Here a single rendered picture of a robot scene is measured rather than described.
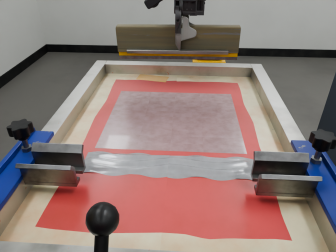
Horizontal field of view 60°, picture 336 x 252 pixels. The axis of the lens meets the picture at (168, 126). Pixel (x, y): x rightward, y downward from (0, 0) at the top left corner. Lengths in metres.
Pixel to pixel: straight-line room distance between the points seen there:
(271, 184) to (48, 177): 0.39
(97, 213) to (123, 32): 0.70
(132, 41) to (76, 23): 3.57
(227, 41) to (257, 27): 3.41
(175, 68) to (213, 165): 0.50
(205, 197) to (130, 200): 0.14
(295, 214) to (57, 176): 0.42
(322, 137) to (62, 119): 0.55
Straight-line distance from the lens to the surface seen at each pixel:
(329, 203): 0.54
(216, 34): 0.87
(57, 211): 0.56
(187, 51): 0.87
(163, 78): 1.01
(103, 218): 0.24
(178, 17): 0.83
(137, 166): 0.61
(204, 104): 0.84
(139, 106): 0.83
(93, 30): 4.40
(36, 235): 0.53
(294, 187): 0.54
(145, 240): 0.49
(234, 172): 0.60
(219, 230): 0.51
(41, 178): 0.57
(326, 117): 1.08
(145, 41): 0.89
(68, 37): 4.54
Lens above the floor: 1.35
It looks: 32 degrees down
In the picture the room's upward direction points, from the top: straight up
